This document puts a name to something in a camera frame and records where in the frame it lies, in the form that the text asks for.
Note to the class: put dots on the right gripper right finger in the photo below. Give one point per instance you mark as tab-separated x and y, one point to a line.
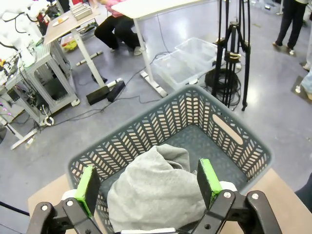
207	182

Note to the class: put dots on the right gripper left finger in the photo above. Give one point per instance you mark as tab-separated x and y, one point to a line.
85	190

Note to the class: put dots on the grey t-shirt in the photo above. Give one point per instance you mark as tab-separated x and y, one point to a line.
151	190

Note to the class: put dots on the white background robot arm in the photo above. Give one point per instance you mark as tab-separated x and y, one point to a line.
14	24

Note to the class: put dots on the grey plastic lattice basket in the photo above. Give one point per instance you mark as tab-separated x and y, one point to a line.
170	109

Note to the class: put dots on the black floor box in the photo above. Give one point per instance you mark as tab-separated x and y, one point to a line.
97	96
117	90

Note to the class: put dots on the person in black t-shirt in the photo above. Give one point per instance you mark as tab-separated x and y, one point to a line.
306	195

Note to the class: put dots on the clear plastic bin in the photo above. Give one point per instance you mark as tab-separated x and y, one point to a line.
170	70
195	48

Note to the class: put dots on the seated person in pink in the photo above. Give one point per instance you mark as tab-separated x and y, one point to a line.
109	31

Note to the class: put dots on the wood top table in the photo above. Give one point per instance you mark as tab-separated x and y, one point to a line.
65	29

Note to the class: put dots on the plate with food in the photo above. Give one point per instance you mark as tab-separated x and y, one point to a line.
59	22

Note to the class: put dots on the metal tray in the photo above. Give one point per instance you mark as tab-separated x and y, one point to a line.
81	12

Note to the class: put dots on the cream jacket mannequin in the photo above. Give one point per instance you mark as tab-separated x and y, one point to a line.
287	22

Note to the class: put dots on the white height-adjustable table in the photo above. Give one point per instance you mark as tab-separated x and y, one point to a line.
146	7

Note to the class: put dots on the metal frame cart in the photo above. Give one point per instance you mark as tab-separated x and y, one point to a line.
36	56

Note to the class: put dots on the black camera tripod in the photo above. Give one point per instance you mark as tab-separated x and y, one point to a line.
230	36

